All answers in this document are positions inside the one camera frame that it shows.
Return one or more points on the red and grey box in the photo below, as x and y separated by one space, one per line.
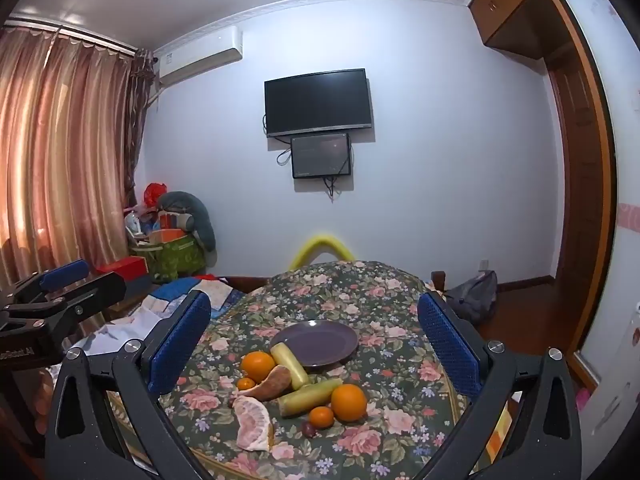
122 267

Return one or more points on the red fabric bundle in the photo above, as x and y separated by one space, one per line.
154 194

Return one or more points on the large orange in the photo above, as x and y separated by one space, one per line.
349 402
257 365

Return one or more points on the black wall television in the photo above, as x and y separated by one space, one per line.
318 102

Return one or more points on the small black wall monitor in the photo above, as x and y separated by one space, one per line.
320 156

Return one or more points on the white cloth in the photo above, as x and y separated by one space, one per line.
125 330

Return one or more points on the grey backpack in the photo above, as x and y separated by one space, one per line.
472 295

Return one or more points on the orange and cream blanket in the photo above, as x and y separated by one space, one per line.
495 435

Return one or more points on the wooden overhead cabinet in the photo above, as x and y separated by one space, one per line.
505 10

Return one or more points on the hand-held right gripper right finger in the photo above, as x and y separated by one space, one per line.
445 340

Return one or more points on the grey plush toy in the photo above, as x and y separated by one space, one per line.
195 210

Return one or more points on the purple round plate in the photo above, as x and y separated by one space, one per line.
327 342

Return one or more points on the green patterned storage bag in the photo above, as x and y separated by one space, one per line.
175 259

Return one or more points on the white air conditioner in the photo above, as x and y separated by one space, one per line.
200 55

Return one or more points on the green floral blanket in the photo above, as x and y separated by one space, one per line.
390 320

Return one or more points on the small dark red fruit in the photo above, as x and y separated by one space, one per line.
309 429

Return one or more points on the pale green sugarcane piece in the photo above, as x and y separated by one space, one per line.
291 367
307 396

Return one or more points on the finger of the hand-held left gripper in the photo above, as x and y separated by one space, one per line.
65 274
95 287

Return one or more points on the pink slipper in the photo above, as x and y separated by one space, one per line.
582 400

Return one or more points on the small tangerine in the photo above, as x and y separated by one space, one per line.
321 416
245 384

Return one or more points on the peeled pink pomelo segment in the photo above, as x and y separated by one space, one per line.
252 422

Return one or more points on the brown sheer curtain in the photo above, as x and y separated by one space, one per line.
137 135

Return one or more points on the yellow foam arch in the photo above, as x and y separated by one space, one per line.
322 241

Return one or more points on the orange cardboard box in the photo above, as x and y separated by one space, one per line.
167 235

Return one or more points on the wooden bed post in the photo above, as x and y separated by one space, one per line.
438 280

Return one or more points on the blue patchwork quilt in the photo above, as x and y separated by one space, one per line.
220 295

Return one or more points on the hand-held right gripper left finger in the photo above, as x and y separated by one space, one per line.
182 340

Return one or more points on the pink satin curtain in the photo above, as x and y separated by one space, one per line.
50 160

